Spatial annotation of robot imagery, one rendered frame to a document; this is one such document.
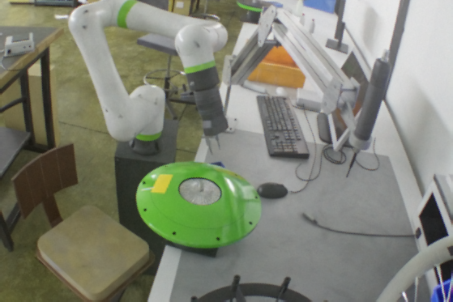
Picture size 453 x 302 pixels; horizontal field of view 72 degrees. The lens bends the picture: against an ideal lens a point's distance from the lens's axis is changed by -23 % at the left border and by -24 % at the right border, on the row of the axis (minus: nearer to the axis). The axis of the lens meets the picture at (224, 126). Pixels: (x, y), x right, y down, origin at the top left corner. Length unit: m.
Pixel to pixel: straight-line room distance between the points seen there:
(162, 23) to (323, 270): 0.93
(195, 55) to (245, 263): 0.59
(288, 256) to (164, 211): 0.38
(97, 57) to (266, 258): 0.83
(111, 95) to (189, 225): 0.60
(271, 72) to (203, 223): 1.18
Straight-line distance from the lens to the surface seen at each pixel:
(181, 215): 0.90
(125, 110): 1.33
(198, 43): 1.12
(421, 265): 0.45
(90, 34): 1.31
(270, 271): 1.04
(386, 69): 0.72
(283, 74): 1.96
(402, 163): 1.70
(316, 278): 1.07
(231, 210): 0.94
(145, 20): 1.35
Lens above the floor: 1.72
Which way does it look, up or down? 31 degrees down
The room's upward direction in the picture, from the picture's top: 9 degrees clockwise
